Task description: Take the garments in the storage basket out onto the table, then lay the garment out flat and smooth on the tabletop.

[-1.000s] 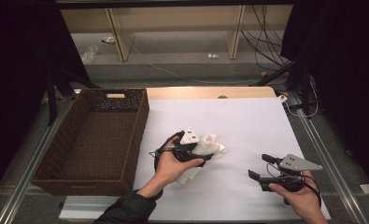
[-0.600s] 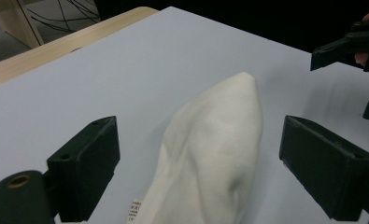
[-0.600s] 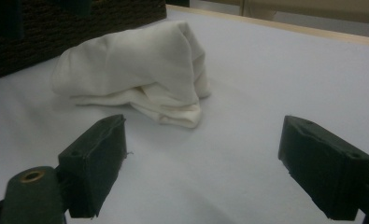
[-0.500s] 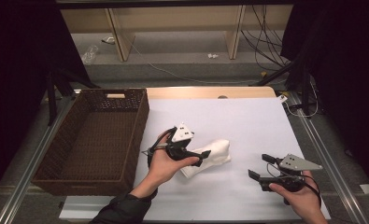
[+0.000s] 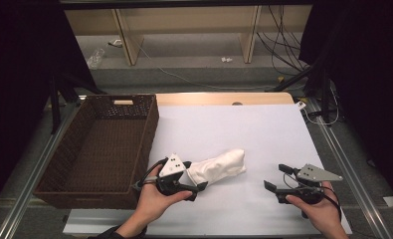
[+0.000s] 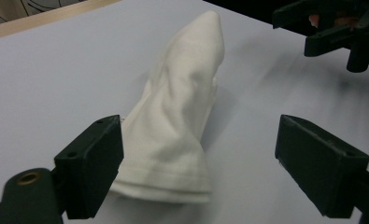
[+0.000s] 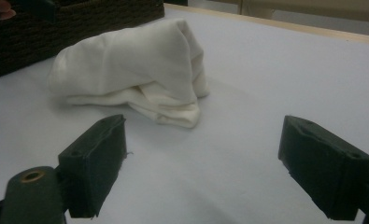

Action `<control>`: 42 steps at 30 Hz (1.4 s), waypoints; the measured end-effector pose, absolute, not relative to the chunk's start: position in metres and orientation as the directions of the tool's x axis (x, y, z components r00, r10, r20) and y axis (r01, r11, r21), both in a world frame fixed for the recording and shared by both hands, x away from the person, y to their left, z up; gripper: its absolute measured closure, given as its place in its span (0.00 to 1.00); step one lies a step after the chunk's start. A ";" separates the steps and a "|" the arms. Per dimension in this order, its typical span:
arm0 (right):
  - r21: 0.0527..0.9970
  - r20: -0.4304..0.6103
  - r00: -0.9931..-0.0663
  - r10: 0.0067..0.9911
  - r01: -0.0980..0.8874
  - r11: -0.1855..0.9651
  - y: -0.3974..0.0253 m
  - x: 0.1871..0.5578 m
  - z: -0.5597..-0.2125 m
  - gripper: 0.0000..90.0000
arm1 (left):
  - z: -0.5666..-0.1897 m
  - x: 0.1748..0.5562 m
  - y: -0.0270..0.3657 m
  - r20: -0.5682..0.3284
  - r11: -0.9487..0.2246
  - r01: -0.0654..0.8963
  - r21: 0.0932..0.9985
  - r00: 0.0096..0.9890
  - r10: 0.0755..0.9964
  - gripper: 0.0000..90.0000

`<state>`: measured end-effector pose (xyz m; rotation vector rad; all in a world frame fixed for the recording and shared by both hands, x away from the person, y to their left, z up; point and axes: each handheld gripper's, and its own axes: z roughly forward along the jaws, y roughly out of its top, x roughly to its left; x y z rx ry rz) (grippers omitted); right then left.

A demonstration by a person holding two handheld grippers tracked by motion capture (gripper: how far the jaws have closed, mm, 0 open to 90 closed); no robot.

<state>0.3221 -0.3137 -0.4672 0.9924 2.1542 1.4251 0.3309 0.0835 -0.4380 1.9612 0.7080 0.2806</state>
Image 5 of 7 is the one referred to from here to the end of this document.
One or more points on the person's right hand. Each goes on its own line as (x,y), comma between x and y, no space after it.
(320,209)

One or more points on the black curtain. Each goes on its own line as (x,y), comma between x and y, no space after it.
(18,83)
(373,83)

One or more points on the aluminium rail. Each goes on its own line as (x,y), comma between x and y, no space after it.
(28,186)
(350,172)

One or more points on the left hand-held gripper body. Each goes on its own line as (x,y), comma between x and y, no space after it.
(172,167)

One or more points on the flat grey floor item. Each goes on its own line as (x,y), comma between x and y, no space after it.
(116,42)

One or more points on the black metal stand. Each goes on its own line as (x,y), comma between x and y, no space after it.
(54,106)
(325,96)

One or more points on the white floor tape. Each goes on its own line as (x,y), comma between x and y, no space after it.
(392,201)

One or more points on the white power plug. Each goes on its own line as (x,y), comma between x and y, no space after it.
(300,105)

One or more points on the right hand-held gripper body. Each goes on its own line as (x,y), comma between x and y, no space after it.
(316,173)

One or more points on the light wooden desk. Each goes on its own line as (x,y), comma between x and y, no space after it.
(190,20)

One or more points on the small yellow floor item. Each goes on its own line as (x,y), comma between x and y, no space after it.
(280,79)

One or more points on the small white floor scrap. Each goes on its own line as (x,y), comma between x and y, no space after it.
(226,59)

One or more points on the white baby shirt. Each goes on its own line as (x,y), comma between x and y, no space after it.
(217,167)

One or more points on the person's left hand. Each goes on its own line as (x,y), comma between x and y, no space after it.
(157,202)

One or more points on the brown wicker basket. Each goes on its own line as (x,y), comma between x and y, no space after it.
(98,159)

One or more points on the clear plastic wrapper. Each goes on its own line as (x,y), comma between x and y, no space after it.
(95,58)

